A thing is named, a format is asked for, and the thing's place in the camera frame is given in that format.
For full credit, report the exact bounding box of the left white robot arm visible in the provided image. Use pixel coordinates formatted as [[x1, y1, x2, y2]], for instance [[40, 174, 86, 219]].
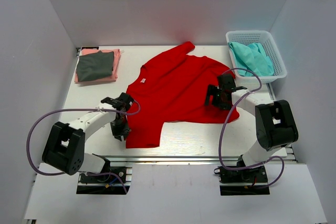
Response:
[[42, 93, 135, 182]]

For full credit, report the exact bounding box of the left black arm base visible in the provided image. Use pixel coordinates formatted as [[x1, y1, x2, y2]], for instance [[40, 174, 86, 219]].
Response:
[[76, 166, 132, 195]]

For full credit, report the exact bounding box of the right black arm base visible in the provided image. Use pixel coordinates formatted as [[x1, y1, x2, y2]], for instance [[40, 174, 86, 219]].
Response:
[[214, 166, 270, 196]]

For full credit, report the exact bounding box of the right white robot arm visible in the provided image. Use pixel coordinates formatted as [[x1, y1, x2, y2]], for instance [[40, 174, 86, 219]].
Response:
[[205, 73, 299, 182]]

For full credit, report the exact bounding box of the folded grey t-shirt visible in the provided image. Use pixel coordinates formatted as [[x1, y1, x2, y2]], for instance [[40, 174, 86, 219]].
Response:
[[76, 51, 114, 82]]

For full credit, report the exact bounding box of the aluminium table rail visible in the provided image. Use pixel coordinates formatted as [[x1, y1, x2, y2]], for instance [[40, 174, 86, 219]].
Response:
[[46, 155, 297, 165]]

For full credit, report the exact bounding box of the white plastic basket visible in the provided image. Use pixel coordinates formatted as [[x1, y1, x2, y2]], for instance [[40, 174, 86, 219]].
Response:
[[226, 30, 287, 85]]

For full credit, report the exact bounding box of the red t-shirt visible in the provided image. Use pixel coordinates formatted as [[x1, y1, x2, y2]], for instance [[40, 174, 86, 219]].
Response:
[[125, 42, 239, 148]]

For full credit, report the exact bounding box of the teal t-shirt in basket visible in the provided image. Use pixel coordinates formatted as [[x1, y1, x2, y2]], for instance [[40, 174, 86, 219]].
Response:
[[228, 42, 275, 77]]

